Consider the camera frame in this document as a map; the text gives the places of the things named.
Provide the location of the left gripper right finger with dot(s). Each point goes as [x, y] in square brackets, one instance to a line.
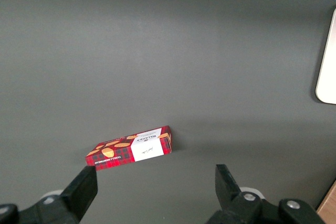
[228, 190]

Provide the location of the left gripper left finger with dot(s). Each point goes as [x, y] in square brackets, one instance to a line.
[78, 192]

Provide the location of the cream plastic tray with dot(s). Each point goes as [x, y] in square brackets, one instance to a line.
[329, 72]

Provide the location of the red tartan shortbread box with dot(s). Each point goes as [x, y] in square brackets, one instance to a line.
[118, 153]

